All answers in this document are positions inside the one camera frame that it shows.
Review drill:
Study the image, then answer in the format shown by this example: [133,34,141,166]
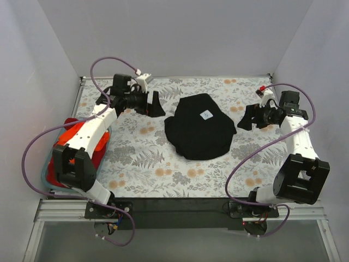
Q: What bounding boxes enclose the black t shirt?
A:
[164,93,237,160]

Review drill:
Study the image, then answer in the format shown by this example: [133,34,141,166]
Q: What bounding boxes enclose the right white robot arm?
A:
[238,88,330,217]

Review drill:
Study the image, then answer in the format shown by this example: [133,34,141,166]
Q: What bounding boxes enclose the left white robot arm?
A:
[52,73,165,218]

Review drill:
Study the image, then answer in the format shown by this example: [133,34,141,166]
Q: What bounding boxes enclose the floral table mat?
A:
[49,76,311,198]

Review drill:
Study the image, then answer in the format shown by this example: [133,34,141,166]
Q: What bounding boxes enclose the dark red t shirt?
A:
[41,118,111,192]

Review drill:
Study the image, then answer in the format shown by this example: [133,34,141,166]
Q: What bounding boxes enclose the teal plastic basket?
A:
[41,125,112,193]

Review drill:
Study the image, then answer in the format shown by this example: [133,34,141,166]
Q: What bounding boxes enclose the orange t shirt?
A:
[53,122,110,169]

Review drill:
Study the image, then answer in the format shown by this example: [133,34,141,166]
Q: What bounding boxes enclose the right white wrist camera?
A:
[256,86,275,107]

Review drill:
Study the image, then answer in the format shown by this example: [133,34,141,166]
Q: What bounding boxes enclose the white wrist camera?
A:
[256,86,275,107]
[136,73,153,92]

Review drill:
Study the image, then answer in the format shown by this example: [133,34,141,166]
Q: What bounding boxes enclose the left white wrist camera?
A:
[136,73,153,92]

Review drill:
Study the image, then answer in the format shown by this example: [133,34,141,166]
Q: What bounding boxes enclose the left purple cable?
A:
[21,56,142,247]

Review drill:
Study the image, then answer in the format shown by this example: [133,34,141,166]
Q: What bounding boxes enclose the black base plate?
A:
[84,198,279,235]

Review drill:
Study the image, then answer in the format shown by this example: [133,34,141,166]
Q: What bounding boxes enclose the aluminium rail frame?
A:
[24,199,341,261]

